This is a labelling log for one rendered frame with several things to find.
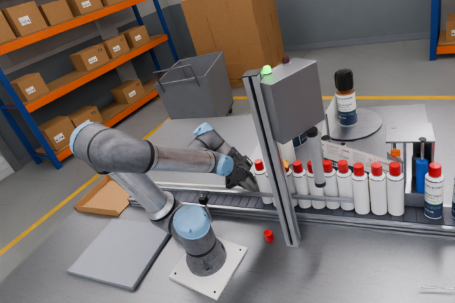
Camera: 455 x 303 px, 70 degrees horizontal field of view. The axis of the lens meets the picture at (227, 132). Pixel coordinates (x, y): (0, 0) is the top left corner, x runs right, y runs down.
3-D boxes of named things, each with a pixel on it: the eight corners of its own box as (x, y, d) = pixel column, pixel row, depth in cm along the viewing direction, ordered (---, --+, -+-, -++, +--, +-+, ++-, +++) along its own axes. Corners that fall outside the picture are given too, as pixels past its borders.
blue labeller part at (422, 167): (426, 196, 111) (427, 157, 104) (427, 203, 109) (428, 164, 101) (415, 195, 113) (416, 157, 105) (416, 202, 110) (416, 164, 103)
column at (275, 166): (300, 237, 119) (262, 67, 88) (298, 247, 116) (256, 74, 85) (289, 236, 121) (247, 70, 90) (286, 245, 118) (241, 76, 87)
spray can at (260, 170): (275, 195, 135) (265, 155, 126) (274, 204, 131) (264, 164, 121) (263, 197, 137) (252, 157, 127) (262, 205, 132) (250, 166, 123)
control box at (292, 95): (326, 119, 98) (317, 59, 89) (283, 145, 92) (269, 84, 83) (302, 111, 106) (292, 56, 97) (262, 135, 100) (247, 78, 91)
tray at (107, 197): (147, 182, 180) (145, 176, 178) (118, 216, 161) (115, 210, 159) (109, 180, 194) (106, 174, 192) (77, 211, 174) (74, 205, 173)
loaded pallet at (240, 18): (290, 63, 530) (273, -29, 465) (273, 85, 470) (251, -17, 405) (227, 70, 591) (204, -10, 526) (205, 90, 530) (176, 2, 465)
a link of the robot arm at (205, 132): (187, 136, 129) (201, 122, 133) (206, 156, 131) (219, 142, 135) (195, 132, 122) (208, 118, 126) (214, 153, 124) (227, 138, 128)
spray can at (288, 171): (297, 197, 131) (288, 156, 121) (300, 206, 126) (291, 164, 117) (284, 200, 131) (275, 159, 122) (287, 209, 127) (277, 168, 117)
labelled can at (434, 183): (441, 209, 108) (444, 159, 98) (443, 220, 104) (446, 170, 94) (423, 207, 110) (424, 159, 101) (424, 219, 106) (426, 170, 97)
